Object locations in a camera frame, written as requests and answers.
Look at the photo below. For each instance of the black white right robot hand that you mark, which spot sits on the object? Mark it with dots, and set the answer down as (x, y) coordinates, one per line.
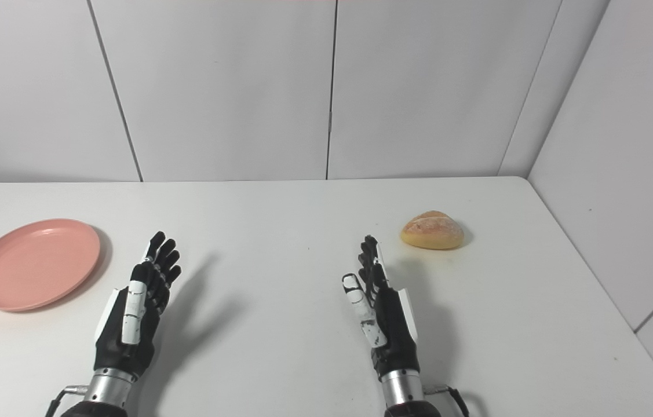
(396, 341)

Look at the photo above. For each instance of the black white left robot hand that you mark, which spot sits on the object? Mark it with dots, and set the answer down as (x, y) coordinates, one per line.
(123, 347)

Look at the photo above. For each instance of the golden bread roll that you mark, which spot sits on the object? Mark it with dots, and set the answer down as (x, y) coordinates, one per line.
(431, 231)

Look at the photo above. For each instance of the pink round plate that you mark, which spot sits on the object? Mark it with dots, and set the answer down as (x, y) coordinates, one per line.
(33, 265)

